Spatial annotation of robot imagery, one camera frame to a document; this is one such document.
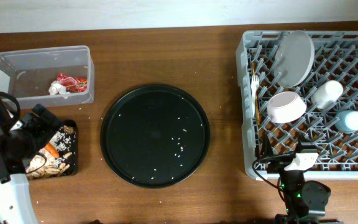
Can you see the white plastic fork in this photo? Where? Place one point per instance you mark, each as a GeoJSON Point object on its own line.
{"type": "Point", "coordinates": [254, 88]}

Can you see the brown food lump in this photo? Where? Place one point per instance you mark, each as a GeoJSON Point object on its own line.
{"type": "Point", "coordinates": [68, 130]}

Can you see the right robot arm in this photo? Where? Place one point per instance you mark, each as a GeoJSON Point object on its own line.
{"type": "Point", "coordinates": [305, 201]}

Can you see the orange carrot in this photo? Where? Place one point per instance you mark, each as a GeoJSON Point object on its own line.
{"type": "Point", "coordinates": [51, 149]}

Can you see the grey dishwasher rack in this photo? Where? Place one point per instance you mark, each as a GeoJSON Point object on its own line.
{"type": "Point", "coordinates": [335, 58]}

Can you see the light blue cup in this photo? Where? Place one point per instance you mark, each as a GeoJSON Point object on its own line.
{"type": "Point", "coordinates": [348, 121]}

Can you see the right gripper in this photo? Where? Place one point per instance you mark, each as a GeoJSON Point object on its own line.
{"type": "Point", "coordinates": [278, 164]}

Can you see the clear plastic bin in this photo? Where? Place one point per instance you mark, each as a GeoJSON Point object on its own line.
{"type": "Point", "coordinates": [28, 74]}

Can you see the red snack wrapper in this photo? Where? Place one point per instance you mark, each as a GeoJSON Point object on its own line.
{"type": "Point", "coordinates": [73, 84]}

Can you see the wooden chopstick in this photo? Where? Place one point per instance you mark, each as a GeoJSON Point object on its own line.
{"type": "Point", "coordinates": [256, 108]}

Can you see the round black serving tray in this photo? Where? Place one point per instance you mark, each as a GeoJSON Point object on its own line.
{"type": "Point", "coordinates": [155, 136]}

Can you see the white cup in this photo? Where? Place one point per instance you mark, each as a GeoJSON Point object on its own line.
{"type": "Point", "coordinates": [326, 94]}

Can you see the rice and food scraps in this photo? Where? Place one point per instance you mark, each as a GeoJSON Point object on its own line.
{"type": "Point", "coordinates": [54, 158]}

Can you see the black rectangular tray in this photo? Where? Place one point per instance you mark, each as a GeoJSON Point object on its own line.
{"type": "Point", "coordinates": [73, 155]}

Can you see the white tissue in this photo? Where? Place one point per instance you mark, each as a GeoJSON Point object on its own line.
{"type": "Point", "coordinates": [57, 89]}

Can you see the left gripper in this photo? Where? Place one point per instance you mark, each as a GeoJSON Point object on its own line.
{"type": "Point", "coordinates": [45, 131]}

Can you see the grey plate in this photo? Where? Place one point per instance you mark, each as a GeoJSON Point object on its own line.
{"type": "Point", "coordinates": [295, 57]}

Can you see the pink bowl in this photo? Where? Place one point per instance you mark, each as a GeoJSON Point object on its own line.
{"type": "Point", "coordinates": [285, 107]}

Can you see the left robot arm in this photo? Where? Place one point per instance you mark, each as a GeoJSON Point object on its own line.
{"type": "Point", "coordinates": [15, 202]}

